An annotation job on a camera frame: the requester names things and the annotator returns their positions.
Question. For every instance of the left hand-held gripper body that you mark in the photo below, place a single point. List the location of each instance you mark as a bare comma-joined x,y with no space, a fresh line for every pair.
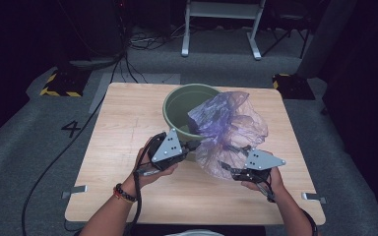
169,149

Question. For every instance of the yellow black striped base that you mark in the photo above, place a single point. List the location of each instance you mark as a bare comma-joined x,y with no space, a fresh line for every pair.
62,85
293,87

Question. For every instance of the grey metal table clamp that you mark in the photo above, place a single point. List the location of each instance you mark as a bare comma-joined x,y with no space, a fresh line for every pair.
313,197
77,190

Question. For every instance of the person's left hand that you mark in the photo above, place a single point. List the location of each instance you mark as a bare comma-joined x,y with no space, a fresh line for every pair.
144,177

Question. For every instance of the purple plastic bag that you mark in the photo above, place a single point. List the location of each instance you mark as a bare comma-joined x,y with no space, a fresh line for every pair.
233,128

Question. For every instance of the person's right hand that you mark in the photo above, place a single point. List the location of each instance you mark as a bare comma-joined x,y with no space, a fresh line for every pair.
274,180

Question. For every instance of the dark equipment stand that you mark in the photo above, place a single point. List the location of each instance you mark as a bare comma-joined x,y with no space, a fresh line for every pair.
92,39

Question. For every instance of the black tripod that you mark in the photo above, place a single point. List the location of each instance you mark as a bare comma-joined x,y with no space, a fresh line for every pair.
287,32

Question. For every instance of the white metal stand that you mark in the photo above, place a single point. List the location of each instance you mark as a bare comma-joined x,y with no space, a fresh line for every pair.
221,9

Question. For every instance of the green plastic bucket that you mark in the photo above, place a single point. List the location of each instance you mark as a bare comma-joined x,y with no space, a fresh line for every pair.
180,105

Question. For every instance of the person's white clothing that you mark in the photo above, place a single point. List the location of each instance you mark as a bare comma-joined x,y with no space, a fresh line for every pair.
197,233

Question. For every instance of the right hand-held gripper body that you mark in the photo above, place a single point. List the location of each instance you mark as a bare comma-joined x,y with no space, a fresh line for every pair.
261,162

